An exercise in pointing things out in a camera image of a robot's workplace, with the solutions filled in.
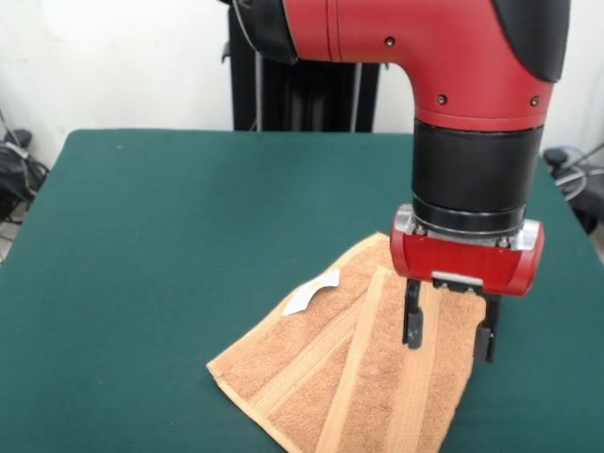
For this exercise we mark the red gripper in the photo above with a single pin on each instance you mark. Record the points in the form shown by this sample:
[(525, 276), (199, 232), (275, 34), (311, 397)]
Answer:
[(462, 266)]

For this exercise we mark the orange terry towel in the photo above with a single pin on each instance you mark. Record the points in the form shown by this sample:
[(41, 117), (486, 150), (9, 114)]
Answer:
[(368, 368)]

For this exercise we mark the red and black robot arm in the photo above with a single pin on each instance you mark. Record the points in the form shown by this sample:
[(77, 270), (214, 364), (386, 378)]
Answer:
[(424, 61)]

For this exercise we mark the dark green table cloth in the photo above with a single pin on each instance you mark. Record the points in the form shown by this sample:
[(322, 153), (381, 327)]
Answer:
[(141, 283)]

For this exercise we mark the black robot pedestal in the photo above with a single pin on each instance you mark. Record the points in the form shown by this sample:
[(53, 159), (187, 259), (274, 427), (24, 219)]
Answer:
[(321, 94)]

